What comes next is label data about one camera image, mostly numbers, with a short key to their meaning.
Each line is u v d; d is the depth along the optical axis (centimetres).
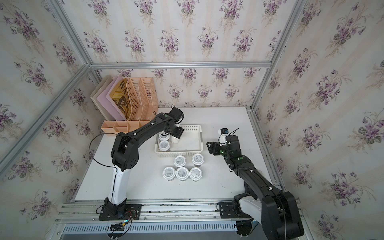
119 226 72
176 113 80
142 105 119
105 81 94
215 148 75
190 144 99
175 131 84
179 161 84
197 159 86
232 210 73
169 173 80
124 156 54
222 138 76
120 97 98
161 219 73
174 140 96
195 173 80
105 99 87
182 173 80
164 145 91
